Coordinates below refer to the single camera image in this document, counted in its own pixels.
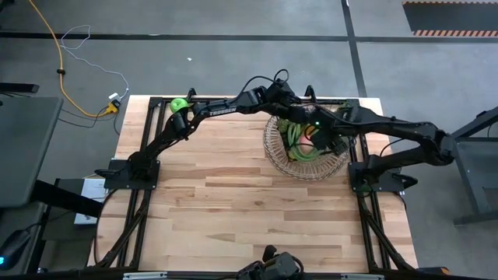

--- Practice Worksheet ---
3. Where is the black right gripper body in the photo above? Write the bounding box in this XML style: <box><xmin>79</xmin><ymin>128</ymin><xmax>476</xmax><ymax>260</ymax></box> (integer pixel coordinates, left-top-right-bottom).
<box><xmin>310</xmin><ymin>124</ymin><xmax>349</xmax><ymax>156</ymax></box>

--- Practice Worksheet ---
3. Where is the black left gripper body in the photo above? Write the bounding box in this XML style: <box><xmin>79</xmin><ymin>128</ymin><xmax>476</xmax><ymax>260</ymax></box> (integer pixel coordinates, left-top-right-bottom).
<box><xmin>268</xmin><ymin>81</ymin><xmax>312</xmax><ymax>124</ymax></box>

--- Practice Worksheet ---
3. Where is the long green bean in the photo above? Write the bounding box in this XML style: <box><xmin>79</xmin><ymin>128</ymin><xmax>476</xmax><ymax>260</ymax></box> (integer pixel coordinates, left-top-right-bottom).
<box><xmin>288</xmin><ymin>122</ymin><xmax>300</xmax><ymax>156</ymax></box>
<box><xmin>299</xmin><ymin>149</ymin><xmax>332</xmax><ymax>161</ymax></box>
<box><xmin>289</xmin><ymin>149</ymin><xmax>331</xmax><ymax>163</ymax></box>
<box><xmin>295</xmin><ymin>121</ymin><xmax>312</xmax><ymax>145</ymax></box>
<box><xmin>293</xmin><ymin>122</ymin><xmax>307</xmax><ymax>159</ymax></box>

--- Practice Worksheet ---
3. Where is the bright green apple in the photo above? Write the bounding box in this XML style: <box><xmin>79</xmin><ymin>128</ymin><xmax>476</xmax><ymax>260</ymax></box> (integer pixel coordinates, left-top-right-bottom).
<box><xmin>170</xmin><ymin>97</ymin><xmax>190</xmax><ymax>114</ymax></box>

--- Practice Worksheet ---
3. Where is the round woven placemat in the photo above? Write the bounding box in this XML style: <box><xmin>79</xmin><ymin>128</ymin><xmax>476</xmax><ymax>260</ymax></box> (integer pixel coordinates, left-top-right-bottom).
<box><xmin>263</xmin><ymin>112</ymin><xmax>350</xmax><ymax>182</ymax></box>

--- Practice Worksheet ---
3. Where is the black floor mat striped edge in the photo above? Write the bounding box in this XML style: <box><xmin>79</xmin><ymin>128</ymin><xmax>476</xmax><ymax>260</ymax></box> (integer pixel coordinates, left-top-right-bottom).
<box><xmin>402</xmin><ymin>0</ymin><xmax>498</xmax><ymax>38</ymax></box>

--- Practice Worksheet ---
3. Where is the flat black bar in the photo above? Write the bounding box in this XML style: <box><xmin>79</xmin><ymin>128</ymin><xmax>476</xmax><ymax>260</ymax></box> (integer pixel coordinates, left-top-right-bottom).
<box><xmin>0</xmin><ymin>82</ymin><xmax>40</xmax><ymax>95</ymax></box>

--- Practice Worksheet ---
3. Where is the black device with blue light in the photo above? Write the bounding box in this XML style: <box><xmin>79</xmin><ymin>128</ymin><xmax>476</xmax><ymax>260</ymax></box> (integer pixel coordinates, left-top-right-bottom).
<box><xmin>0</xmin><ymin>229</ymin><xmax>33</xmax><ymax>271</ymax></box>

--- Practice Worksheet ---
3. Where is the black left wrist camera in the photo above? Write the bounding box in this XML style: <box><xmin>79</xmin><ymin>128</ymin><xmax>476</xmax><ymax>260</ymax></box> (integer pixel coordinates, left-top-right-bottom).
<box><xmin>272</xmin><ymin>79</ymin><xmax>297</xmax><ymax>99</ymax></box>

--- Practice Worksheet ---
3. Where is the black wire basket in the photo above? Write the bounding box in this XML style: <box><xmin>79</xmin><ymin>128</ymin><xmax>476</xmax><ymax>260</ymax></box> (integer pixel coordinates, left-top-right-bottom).
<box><xmin>276</xmin><ymin>101</ymin><xmax>353</xmax><ymax>163</ymax></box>

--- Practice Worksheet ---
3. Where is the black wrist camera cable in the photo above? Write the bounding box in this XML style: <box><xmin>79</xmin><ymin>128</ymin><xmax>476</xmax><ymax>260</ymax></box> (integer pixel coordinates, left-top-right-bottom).
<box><xmin>237</xmin><ymin>68</ymin><xmax>291</xmax><ymax>99</ymax></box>

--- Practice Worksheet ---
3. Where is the grey desk with black frame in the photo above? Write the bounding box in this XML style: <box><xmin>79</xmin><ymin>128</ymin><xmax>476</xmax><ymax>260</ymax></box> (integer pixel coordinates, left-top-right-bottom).
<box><xmin>451</xmin><ymin>105</ymin><xmax>498</xmax><ymax>226</ymax></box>

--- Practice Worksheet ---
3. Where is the white cable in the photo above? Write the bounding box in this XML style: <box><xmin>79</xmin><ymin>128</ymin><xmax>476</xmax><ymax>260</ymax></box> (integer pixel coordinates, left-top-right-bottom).
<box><xmin>60</xmin><ymin>24</ymin><xmax>130</xmax><ymax>100</ymax></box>

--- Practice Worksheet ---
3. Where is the yellow hanging cable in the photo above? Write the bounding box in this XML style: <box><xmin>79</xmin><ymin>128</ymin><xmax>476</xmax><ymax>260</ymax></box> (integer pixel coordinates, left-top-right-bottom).
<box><xmin>27</xmin><ymin>0</ymin><xmax>121</xmax><ymax>118</ymax></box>

